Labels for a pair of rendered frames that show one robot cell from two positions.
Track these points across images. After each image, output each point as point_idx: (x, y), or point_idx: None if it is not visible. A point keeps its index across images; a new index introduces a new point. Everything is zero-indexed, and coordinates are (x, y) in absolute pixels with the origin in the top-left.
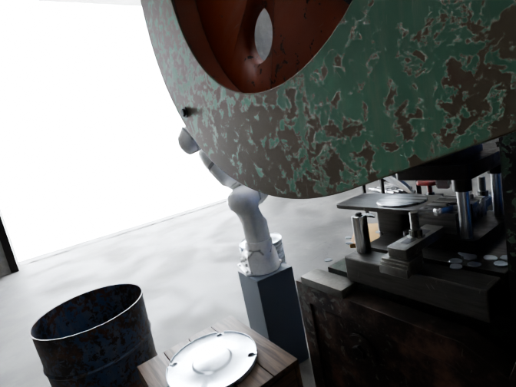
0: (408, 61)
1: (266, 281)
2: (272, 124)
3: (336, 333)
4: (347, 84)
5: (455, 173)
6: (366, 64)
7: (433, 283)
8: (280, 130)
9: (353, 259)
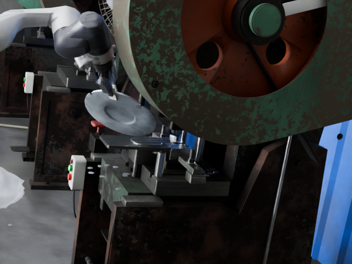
0: (295, 108)
1: None
2: (237, 111)
3: (143, 235)
4: (277, 108)
5: None
6: (285, 104)
7: (209, 184)
8: (241, 115)
9: (164, 181)
